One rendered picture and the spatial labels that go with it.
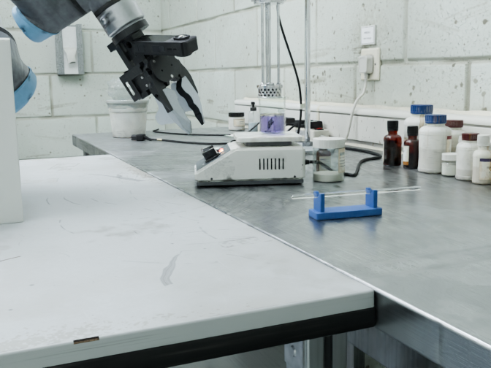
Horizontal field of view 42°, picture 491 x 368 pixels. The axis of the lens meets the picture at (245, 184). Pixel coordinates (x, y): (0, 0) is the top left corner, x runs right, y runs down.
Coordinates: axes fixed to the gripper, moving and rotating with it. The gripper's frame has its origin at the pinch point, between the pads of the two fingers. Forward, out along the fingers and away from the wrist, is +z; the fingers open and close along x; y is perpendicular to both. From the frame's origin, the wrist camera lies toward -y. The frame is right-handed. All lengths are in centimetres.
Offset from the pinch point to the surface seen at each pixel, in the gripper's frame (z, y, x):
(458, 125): 29, -28, -37
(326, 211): 18.1, -27.6, 17.6
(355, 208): 20.3, -29.6, 14.3
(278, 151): 12.1, -9.6, -3.7
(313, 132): 25, 23, -67
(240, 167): 11.0, -4.1, 0.9
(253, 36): -8, 60, -121
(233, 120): 14, 70, -95
